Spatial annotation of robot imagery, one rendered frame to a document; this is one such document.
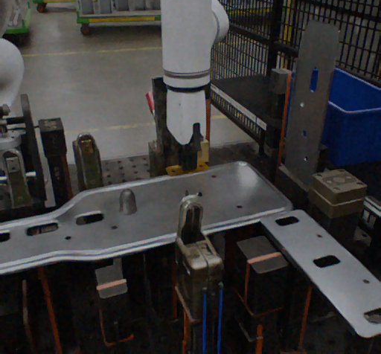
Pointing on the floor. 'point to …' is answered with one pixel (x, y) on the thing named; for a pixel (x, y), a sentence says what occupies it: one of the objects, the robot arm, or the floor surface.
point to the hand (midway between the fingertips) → (187, 158)
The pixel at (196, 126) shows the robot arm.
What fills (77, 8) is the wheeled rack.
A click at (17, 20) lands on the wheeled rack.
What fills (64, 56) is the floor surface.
